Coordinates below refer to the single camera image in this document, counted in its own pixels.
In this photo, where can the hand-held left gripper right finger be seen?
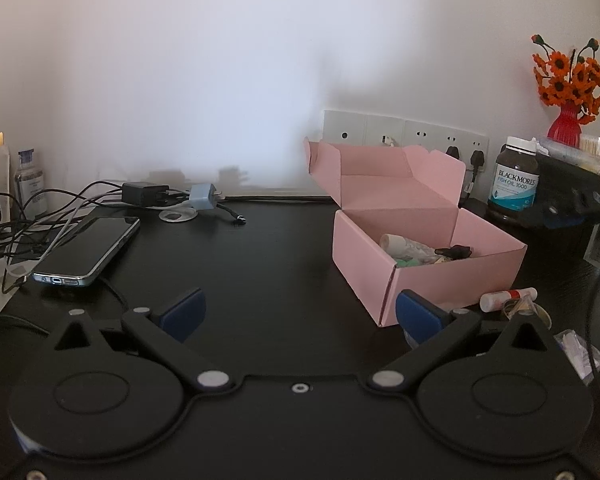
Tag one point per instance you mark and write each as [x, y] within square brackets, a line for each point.
[420, 315]

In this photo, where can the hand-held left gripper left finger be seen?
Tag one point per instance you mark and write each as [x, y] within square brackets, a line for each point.
[180, 312]

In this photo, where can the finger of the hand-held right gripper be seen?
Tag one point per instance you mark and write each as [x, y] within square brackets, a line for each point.
[557, 202]
[556, 218]

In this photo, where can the small green packet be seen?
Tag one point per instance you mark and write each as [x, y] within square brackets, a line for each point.
[406, 262]

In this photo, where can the black hair clip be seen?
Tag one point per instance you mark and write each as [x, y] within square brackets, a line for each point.
[455, 251]

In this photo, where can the small white tube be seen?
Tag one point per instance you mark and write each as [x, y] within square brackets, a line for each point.
[395, 242]

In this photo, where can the white tube red label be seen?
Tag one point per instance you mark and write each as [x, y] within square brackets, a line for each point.
[500, 300]

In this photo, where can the round metal strainer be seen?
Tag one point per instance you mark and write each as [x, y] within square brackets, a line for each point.
[542, 317]

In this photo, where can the pink cardboard box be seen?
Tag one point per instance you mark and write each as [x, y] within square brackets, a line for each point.
[405, 195]

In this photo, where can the clear plastic packet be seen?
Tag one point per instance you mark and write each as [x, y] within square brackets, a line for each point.
[580, 355]

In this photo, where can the black desktop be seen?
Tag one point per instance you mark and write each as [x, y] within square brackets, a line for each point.
[260, 270]

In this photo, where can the black storage cabinet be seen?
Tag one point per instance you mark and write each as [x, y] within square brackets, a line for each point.
[570, 172]

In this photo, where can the brown supplement bottle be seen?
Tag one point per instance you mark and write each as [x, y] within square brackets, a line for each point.
[512, 185]

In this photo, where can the cotton swab box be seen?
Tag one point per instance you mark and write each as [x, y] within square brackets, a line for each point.
[597, 150]

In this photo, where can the clear plastic tray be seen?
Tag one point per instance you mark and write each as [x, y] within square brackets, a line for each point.
[562, 152]

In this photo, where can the red vase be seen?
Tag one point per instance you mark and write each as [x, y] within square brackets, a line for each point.
[565, 130]

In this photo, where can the black smartphone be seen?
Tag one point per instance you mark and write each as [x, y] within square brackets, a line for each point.
[87, 245]

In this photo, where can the light blue power adapter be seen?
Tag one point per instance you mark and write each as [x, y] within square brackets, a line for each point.
[202, 197]

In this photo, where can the orange artificial flowers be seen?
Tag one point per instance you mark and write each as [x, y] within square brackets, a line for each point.
[572, 85]

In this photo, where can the black power adapter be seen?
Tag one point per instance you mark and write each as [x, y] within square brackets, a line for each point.
[142, 193]

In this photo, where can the small clear bottle blue cap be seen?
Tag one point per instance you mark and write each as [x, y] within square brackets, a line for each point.
[30, 185]

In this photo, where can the white tube yellow cap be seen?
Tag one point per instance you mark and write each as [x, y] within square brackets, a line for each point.
[0, 175]

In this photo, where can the black wall plug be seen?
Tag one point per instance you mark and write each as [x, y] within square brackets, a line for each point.
[476, 157]
[452, 151]

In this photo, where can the white wall socket panel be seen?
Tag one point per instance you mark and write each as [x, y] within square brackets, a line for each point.
[350, 127]

